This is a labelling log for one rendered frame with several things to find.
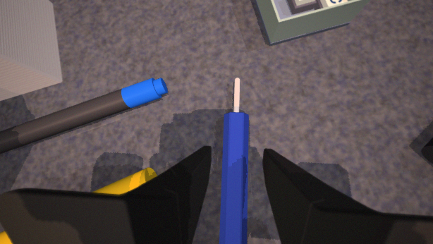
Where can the blue stylus with grey tip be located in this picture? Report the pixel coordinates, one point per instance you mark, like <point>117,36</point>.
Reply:
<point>234,179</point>

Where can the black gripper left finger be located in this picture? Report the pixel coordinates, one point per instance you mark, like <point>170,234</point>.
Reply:
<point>164,210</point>

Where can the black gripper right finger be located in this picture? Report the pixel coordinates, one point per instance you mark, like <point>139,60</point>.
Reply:
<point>308,211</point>

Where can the keyboard with cream letter keys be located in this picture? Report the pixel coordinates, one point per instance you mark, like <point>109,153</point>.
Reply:
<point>286,20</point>

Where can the yellow cylindrical rod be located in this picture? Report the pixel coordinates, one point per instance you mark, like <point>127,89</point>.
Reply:
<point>119,187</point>

